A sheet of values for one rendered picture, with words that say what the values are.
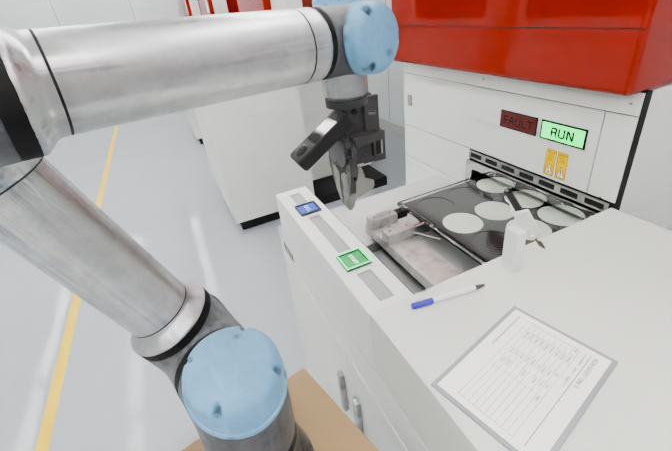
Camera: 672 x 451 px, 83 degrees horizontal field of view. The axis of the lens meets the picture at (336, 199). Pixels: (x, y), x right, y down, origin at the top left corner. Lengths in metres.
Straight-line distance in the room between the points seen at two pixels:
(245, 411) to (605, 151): 0.87
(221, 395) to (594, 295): 0.59
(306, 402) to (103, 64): 0.59
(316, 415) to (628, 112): 0.83
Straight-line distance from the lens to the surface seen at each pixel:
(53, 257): 0.49
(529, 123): 1.12
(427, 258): 0.93
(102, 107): 0.33
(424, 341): 0.63
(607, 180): 1.03
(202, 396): 0.49
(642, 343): 0.72
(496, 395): 0.59
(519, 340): 0.65
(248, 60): 0.36
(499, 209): 1.10
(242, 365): 0.50
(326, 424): 0.70
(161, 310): 0.54
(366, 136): 0.65
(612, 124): 1.00
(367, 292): 0.72
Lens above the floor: 1.44
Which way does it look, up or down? 28 degrees down
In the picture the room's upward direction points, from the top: 7 degrees counter-clockwise
